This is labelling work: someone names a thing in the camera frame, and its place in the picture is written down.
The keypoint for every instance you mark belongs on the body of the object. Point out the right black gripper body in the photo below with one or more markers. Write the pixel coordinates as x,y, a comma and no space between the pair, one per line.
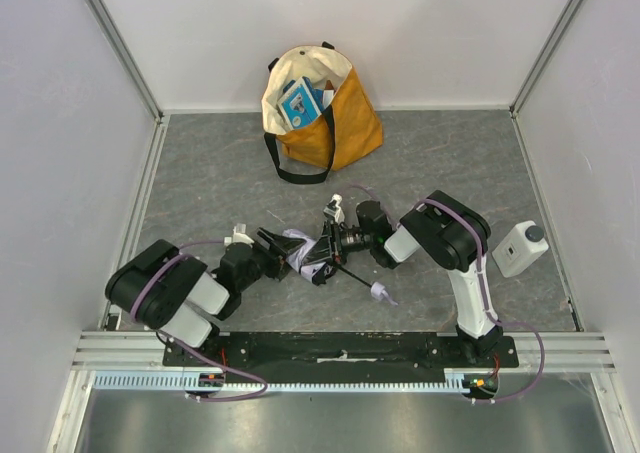
329,248

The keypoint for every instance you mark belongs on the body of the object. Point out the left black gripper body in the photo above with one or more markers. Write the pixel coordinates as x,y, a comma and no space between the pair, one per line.
267,253

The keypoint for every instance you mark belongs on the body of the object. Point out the lavender folding umbrella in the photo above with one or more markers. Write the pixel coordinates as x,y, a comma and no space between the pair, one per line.
354,241

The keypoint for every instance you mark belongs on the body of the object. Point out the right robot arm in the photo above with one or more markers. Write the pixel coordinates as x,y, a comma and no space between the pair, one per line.
451,234

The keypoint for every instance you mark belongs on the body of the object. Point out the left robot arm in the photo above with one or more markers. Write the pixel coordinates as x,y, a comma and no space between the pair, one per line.
174,293

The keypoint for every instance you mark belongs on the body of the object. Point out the yellow canvas tote bag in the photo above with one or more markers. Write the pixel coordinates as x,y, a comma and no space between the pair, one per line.
347,130

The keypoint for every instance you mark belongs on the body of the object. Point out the blue boxed item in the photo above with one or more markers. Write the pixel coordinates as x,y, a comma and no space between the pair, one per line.
298,103

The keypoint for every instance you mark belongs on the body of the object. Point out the white card in bag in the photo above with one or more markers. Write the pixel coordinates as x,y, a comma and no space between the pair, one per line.
327,97

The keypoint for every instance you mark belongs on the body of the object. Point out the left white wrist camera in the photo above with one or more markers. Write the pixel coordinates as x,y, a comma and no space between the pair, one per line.
239,235

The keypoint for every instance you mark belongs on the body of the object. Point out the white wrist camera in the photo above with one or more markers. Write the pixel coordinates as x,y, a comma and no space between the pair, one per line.
333,210
239,235

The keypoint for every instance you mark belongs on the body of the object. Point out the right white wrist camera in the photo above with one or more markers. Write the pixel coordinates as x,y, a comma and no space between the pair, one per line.
333,210

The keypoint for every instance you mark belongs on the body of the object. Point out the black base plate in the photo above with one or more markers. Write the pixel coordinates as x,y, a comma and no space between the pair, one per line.
352,357

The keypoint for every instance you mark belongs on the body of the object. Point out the light blue cable duct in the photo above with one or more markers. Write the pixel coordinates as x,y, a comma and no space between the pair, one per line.
195,381

